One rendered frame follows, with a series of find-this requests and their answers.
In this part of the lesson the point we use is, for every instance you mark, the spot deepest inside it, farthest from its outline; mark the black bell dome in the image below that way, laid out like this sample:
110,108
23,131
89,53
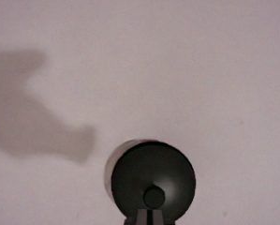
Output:
143,170

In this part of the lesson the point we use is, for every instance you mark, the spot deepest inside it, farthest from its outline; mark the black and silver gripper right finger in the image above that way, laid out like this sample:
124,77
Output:
157,219

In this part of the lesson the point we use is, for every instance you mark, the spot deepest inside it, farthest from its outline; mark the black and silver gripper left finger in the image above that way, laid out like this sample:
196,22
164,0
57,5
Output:
143,218

